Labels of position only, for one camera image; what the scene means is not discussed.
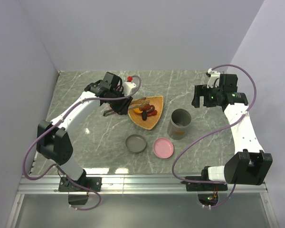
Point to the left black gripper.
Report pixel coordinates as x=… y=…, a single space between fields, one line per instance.
x=122 y=109

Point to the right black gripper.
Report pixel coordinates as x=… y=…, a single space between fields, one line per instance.
x=202 y=90

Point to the metal tongs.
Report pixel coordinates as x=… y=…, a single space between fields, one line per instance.
x=134 y=104

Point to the black sea cucumber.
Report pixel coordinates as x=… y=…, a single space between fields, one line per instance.
x=144 y=115

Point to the brown sausage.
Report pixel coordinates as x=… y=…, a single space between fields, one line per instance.
x=146 y=107

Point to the dark octopus tentacle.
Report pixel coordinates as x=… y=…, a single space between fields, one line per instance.
x=152 y=108

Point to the red chicken drumstick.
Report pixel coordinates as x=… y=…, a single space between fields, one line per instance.
x=152 y=113

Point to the pink round lid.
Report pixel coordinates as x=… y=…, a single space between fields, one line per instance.
x=163 y=148

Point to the orange egg yolk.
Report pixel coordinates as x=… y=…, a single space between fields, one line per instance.
x=138 y=111

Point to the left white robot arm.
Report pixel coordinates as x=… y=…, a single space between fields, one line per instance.
x=53 y=140

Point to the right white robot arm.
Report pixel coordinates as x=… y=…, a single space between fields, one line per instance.
x=250 y=164

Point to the tall grey container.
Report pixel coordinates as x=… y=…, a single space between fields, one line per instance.
x=179 y=124

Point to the woven bamboo tray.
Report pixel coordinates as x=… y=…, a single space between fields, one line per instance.
x=151 y=121

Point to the grey round lid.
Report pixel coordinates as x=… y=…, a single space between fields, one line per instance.
x=135 y=143

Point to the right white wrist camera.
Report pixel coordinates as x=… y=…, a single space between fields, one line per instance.
x=214 y=77

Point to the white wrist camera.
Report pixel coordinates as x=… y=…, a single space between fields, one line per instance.
x=214 y=77
x=128 y=86

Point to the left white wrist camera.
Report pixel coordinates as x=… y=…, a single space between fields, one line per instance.
x=128 y=86

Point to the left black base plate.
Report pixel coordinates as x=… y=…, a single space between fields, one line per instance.
x=93 y=183

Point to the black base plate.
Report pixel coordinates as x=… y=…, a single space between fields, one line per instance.
x=190 y=187
x=93 y=183

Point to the aluminium mounting rail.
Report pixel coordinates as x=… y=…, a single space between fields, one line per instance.
x=140 y=201

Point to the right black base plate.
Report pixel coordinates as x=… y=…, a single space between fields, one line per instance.
x=190 y=187

